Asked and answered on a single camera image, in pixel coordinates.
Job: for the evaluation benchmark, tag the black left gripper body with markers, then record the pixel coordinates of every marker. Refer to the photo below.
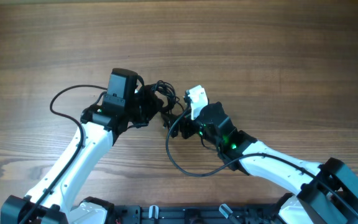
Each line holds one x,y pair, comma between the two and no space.
143,107

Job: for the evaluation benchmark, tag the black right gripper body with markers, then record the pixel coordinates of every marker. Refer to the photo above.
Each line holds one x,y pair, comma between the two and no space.
198,127

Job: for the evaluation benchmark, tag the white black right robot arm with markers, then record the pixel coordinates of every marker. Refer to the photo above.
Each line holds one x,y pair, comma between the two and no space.
320,193

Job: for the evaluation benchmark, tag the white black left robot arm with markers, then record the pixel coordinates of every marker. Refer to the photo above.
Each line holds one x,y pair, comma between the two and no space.
52,199

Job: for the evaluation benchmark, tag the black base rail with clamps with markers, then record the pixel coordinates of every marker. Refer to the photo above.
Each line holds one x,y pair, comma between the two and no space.
258,213

